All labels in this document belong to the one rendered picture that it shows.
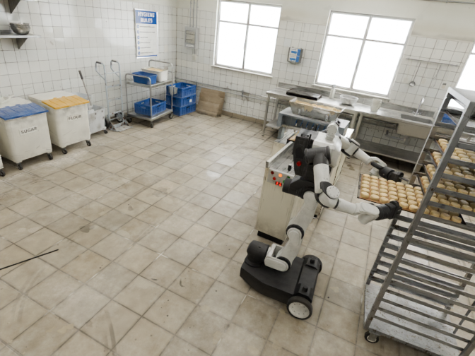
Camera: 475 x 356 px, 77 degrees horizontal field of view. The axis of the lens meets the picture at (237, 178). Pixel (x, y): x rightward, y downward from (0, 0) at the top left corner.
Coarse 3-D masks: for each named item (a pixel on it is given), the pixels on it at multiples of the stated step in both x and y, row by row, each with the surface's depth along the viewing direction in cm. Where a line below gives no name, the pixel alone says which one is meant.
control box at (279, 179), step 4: (272, 168) 284; (276, 172) 280; (280, 172) 278; (284, 172) 278; (268, 176) 285; (272, 176) 283; (276, 176) 281; (284, 176) 277; (288, 176) 275; (292, 176) 274; (268, 180) 287; (272, 180) 285; (276, 180) 283; (280, 180) 281; (276, 184) 284
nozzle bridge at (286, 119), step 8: (280, 112) 333; (288, 112) 337; (280, 120) 335; (288, 120) 340; (304, 120) 323; (312, 120) 319; (320, 120) 322; (344, 120) 333; (280, 128) 350; (288, 128) 338; (296, 128) 334; (304, 128) 335; (320, 128) 326; (344, 128) 308; (280, 136) 354
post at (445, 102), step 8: (448, 88) 185; (448, 104) 186; (440, 120) 191; (432, 128) 195; (424, 144) 202; (416, 168) 208; (384, 240) 238; (384, 248) 241; (376, 256) 249; (376, 264) 249; (368, 280) 258
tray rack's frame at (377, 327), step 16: (464, 96) 156; (368, 288) 256; (368, 304) 241; (384, 304) 242; (416, 304) 246; (400, 320) 231; (416, 320) 232; (432, 320) 234; (448, 320) 236; (400, 336) 218; (416, 336) 220; (448, 336) 223; (432, 352) 210; (448, 352) 211; (464, 352) 201
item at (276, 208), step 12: (288, 156) 313; (276, 168) 284; (288, 168) 282; (264, 180) 293; (264, 192) 298; (276, 192) 291; (264, 204) 303; (276, 204) 297; (288, 204) 290; (300, 204) 329; (264, 216) 309; (276, 216) 302; (288, 216) 295; (264, 228) 315; (276, 228) 307; (276, 240) 317
